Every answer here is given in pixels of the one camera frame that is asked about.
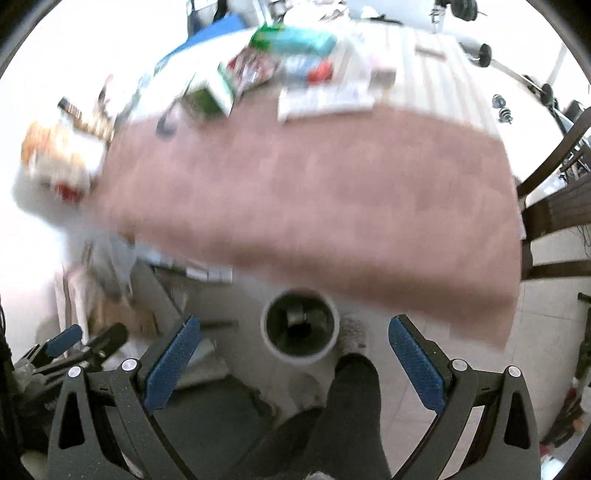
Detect white flat box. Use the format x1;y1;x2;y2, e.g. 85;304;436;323
277;83;376;123

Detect small red packet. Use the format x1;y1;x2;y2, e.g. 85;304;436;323
306;64;334;85

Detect blue board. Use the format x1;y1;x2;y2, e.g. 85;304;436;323
152;13;252;77

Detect red patterned wrapper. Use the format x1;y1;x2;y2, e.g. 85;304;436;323
229;46;279;89

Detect brown cardboard box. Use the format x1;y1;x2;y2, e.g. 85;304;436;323
87;295;160;337

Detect orange and white snack bag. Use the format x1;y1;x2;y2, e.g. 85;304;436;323
20;117;108;197

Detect dark wooden chair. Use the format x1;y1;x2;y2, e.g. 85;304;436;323
515;112;591;282

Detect white striped table runner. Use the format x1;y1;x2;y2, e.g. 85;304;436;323
355;22;502;139

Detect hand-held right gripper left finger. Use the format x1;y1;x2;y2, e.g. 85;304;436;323
46;314;204;480

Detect teal packet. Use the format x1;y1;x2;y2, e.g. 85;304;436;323
271;25;336;57

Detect green packet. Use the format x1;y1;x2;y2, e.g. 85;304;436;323
250;24;283;49

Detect person's leg in dark sock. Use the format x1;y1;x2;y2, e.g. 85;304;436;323
231;353;394;480

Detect white round waste bin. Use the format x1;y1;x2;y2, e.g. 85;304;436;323
260;287;341;367

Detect green and white carton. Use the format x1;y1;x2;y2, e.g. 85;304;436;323
184;64;237;119

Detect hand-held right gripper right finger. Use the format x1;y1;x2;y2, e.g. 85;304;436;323
388;314;542;480

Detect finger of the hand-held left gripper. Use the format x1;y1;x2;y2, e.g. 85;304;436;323
13;324;85;376
69;322;130;370

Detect small chrome dumbbell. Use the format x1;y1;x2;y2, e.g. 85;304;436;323
491;93;516;124

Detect pink tablecloth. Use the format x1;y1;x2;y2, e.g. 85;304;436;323
88;108;528;350

